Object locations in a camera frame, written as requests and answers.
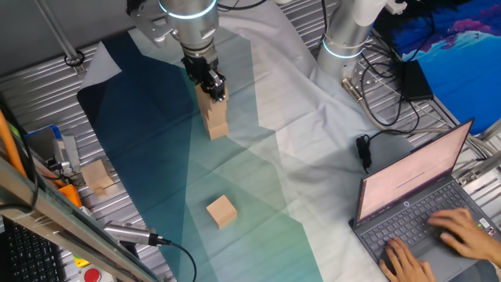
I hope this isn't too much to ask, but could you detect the person's left hand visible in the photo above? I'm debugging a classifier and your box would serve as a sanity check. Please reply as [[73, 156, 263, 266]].
[[377, 237, 437, 282]]

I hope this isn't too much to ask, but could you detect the orange box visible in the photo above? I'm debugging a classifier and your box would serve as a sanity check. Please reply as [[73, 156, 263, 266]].
[[58, 183, 83, 208]]

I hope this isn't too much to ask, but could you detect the orange pole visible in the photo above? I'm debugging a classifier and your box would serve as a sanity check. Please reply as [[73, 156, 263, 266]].
[[0, 109, 27, 177]]

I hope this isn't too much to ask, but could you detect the black ring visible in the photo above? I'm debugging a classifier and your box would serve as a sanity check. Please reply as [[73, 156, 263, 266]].
[[64, 49, 86, 68]]

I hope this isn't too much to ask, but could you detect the silver camera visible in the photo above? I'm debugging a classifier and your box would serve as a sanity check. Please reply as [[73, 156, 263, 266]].
[[103, 219, 161, 247]]

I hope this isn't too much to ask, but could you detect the aluminium profile bracket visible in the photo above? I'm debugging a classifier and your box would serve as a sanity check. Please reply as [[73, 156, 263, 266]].
[[457, 148, 501, 189]]

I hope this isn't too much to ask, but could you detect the black power adapter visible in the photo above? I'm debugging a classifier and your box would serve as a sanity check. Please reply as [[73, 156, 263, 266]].
[[398, 60, 434, 103]]

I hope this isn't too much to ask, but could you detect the person's right hand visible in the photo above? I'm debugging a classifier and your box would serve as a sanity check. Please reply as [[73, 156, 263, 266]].
[[426, 208, 496, 262]]

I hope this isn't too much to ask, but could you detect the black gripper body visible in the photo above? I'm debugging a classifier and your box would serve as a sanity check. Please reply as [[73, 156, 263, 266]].
[[181, 53, 220, 86]]

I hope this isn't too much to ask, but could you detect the aluminium frame bar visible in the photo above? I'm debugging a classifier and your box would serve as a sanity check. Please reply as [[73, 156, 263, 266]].
[[0, 156, 161, 282]]

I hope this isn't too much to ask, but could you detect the black keyboard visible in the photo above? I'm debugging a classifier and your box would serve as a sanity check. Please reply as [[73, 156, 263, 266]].
[[0, 219, 66, 282]]

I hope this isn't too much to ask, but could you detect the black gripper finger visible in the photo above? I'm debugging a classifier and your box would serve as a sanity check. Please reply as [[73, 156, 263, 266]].
[[209, 69, 228, 103], [198, 80, 216, 101]]

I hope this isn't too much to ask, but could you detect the black camera cable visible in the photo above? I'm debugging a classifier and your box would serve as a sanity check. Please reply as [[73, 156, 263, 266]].
[[156, 237, 198, 282]]

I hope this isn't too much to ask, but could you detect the black power cable with bundle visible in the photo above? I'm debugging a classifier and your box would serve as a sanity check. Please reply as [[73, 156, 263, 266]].
[[355, 113, 422, 175]]

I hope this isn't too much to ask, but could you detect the blue green white cloth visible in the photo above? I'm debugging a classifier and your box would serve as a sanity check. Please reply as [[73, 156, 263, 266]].
[[76, 0, 416, 282]]

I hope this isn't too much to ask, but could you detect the grey box red button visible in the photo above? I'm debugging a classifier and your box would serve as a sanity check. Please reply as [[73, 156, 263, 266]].
[[77, 266, 105, 282]]

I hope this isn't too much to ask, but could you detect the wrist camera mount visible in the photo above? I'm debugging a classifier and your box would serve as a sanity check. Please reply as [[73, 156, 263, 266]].
[[128, 3, 179, 50]]

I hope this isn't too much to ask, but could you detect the grey laptop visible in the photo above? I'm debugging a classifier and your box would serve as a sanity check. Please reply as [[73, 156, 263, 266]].
[[348, 117, 501, 282]]

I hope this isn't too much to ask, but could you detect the grey metal pole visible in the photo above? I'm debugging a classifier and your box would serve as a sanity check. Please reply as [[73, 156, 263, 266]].
[[33, 0, 87, 75]]

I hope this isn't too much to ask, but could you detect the blue printed poster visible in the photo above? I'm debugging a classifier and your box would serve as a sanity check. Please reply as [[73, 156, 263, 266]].
[[373, 0, 501, 136]]

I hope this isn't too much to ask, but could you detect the person's right forearm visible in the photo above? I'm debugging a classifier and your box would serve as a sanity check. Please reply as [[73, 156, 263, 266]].
[[486, 240, 501, 271]]

